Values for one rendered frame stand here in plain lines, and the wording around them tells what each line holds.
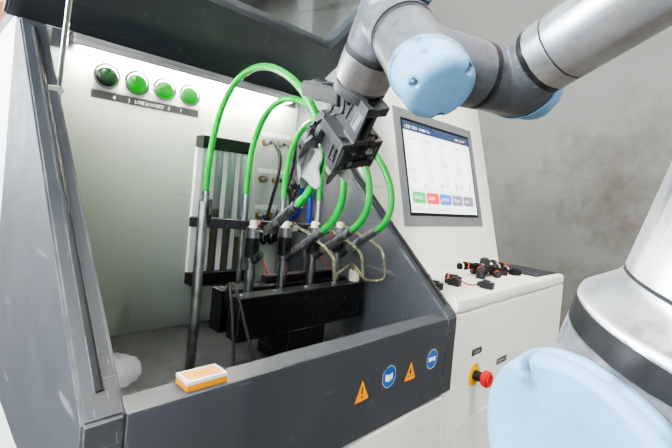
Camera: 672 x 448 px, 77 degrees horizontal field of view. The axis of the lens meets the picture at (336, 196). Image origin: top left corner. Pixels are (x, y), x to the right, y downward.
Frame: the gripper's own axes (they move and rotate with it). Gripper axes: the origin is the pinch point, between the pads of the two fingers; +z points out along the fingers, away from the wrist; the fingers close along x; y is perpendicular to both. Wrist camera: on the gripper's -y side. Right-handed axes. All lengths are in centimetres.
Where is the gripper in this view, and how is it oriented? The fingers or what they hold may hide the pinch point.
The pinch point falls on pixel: (314, 176)
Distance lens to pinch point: 71.8
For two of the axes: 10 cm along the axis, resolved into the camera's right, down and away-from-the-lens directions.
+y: 4.6, 7.3, -5.1
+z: -3.0, 6.7, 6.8
